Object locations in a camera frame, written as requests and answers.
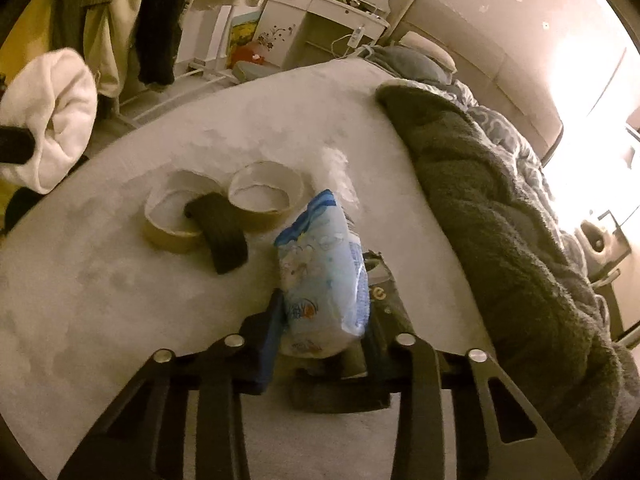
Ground white cloth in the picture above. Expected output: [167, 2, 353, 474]
[1, 48, 98, 194]

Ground blue white plastic tissue pack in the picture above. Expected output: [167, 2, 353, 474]
[274, 190, 370, 359]

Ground tan tape roll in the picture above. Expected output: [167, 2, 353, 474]
[142, 169, 222, 254]
[227, 160, 305, 232]

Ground white tissue wad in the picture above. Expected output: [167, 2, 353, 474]
[310, 146, 360, 219]

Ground dark grey fleece blanket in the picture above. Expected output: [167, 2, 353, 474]
[375, 80, 639, 479]

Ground beige hanging trousers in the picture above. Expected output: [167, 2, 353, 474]
[82, 0, 142, 99]

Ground black hanging garment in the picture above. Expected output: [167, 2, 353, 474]
[134, 0, 193, 86]

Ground white bedside appliance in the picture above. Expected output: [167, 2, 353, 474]
[575, 220, 606, 255]

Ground patterned grey duvet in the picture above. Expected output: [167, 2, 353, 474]
[444, 79, 606, 311]

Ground grey cushioned stool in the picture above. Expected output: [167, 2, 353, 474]
[232, 61, 280, 84]

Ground colourful picture book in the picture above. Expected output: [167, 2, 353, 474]
[226, 10, 262, 68]

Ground grey pillow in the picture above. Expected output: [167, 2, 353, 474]
[367, 46, 452, 84]

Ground padded headboard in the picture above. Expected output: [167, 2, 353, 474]
[378, 0, 564, 164]

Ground beige pillow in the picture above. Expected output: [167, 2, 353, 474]
[398, 32, 457, 74]

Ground white dressing table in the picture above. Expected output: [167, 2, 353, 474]
[252, 0, 390, 70]

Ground white clothes rack frame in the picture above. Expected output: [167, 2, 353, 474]
[114, 61, 239, 129]

